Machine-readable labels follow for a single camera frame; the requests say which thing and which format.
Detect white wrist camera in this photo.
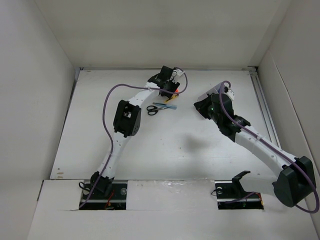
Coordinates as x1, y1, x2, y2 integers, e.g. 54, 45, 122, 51
223, 86, 235, 101
172, 68, 184, 78

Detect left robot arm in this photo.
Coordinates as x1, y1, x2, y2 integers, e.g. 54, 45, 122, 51
89, 66, 184, 199

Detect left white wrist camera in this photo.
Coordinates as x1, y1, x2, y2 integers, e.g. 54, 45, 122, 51
172, 68, 184, 78

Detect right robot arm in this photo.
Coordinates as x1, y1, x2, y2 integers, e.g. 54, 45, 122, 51
193, 93, 320, 212

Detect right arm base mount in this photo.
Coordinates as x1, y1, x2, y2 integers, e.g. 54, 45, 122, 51
210, 170, 264, 210

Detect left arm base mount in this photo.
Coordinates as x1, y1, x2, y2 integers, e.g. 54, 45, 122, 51
78, 181, 128, 211

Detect white three-compartment container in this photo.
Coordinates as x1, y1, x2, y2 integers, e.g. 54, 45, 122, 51
197, 82, 225, 101

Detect black handled scissors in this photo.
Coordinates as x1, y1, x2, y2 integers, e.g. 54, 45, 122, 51
146, 104, 166, 116

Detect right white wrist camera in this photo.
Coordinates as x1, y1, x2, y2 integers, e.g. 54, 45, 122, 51
223, 86, 235, 101

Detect aluminium side rail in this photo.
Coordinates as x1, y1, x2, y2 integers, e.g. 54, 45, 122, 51
248, 65, 292, 179

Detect yellow utility knife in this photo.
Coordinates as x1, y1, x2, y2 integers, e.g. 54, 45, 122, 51
164, 94, 179, 104

